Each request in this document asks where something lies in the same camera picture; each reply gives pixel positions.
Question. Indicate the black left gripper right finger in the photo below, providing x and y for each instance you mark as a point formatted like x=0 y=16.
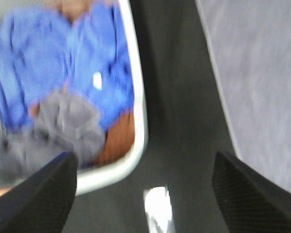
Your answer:
x=249 y=203

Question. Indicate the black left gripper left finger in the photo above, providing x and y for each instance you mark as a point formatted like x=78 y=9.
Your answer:
x=41 y=203

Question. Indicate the grey microfibre towel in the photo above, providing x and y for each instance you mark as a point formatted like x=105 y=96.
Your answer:
x=249 y=42

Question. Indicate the grey crumpled towel in basket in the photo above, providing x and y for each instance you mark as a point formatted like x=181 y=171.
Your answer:
x=14 y=145

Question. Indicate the orange towel in basket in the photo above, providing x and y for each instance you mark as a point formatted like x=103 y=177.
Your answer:
x=121 y=138

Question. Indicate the blue towel in basket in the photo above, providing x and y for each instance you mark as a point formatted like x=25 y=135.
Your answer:
x=40 y=51

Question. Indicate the grey perforated laundry basket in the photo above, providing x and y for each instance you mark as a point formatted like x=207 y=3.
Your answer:
x=92 y=179

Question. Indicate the clear tape strip left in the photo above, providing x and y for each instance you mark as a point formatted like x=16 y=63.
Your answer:
x=158 y=210

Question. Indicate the black table mat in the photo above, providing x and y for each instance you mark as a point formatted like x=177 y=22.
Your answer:
x=186 y=127

